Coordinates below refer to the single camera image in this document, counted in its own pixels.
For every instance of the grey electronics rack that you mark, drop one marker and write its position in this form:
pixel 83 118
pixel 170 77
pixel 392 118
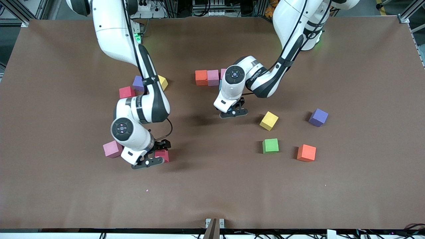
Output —
pixel 212 11

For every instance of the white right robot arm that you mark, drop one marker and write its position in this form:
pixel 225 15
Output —
pixel 149 103

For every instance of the pile of orange objects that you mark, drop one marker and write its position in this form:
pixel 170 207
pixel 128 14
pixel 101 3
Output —
pixel 269 8

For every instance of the white power strip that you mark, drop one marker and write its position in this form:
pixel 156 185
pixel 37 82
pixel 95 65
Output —
pixel 147 7

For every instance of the red foam cube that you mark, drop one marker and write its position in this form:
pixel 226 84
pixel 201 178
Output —
pixel 163 155
pixel 126 92

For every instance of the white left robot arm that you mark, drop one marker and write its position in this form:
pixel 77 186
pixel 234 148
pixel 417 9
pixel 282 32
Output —
pixel 265 83

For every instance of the purple foam cube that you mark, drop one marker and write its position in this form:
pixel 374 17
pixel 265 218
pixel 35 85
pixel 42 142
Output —
pixel 137 83
pixel 318 117

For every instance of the orange foam cube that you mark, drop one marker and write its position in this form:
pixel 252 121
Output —
pixel 306 152
pixel 201 77

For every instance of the metal bracket with post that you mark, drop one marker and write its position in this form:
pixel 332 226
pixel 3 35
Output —
pixel 209 223

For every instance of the green foam cube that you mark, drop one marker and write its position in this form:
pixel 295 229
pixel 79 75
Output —
pixel 270 145

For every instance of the pink foam cube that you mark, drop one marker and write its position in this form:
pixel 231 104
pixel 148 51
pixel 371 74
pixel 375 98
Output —
pixel 222 73
pixel 112 148
pixel 213 77

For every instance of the brown table cover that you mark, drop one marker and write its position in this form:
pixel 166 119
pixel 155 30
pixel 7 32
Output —
pixel 212 186

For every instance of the yellow foam cube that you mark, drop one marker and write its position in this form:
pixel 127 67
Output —
pixel 163 82
pixel 269 120

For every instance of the aluminium frame strut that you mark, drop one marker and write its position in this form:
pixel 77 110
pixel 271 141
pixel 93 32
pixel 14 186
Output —
pixel 406 15
pixel 20 15

